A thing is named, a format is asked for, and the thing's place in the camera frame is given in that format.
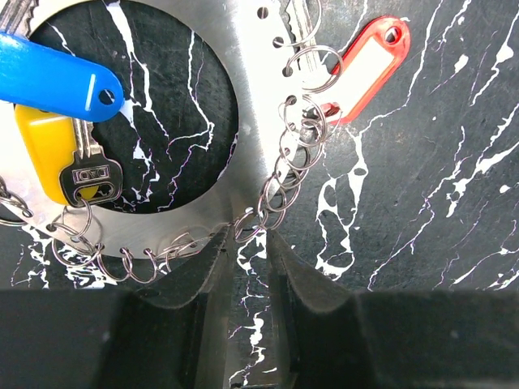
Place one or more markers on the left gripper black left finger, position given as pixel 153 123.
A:
pixel 209 271

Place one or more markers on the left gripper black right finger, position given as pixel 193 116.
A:
pixel 313 289

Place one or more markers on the silver key on yellow tag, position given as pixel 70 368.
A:
pixel 91 176

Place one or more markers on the yellow key tag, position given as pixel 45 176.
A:
pixel 50 141

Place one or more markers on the silver key on red tag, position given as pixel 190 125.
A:
pixel 304 20

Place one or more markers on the red key tag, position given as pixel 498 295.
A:
pixel 380 48

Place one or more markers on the blue key tag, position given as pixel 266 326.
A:
pixel 43 78

